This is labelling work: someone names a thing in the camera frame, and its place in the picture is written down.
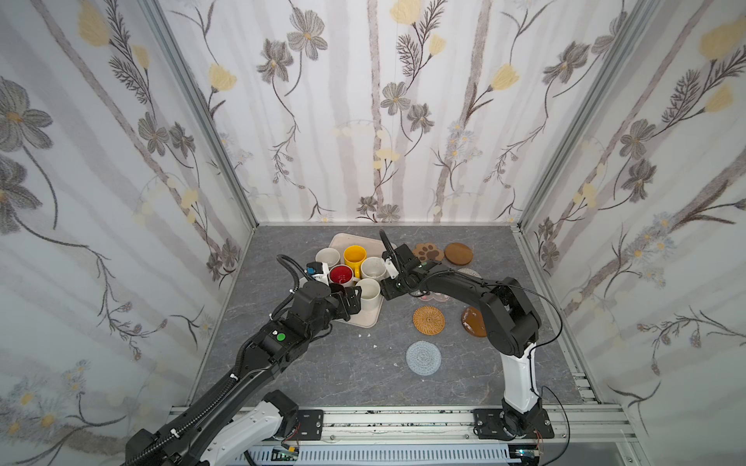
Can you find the cream mug front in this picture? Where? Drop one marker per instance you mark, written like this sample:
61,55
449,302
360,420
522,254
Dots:
371,297

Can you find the red interior white mug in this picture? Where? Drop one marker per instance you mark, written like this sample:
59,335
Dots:
343,275

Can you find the white woven rope coaster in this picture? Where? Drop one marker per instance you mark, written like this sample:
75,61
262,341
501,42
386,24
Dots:
470,272

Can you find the grey blue round coaster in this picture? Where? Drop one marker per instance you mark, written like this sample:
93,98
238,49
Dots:
423,358

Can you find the glossy amber round coaster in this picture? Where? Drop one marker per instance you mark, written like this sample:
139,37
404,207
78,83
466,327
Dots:
473,322

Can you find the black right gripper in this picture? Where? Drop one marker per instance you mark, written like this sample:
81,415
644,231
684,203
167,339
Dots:
399,280

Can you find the brown round wooden coaster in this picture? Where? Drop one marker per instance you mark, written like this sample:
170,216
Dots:
459,254

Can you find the pink cherry blossom coaster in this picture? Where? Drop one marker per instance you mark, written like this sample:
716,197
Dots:
434,296

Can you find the woven rattan round coaster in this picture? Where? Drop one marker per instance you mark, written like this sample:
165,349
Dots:
429,320

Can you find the yellow mug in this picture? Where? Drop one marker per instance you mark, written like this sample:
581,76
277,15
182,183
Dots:
354,256

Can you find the brown paw print coaster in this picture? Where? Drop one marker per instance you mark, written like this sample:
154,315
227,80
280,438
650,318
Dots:
428,252

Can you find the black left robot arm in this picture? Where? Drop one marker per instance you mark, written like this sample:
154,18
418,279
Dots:
206,433

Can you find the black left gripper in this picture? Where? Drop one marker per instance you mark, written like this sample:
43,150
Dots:
353,300

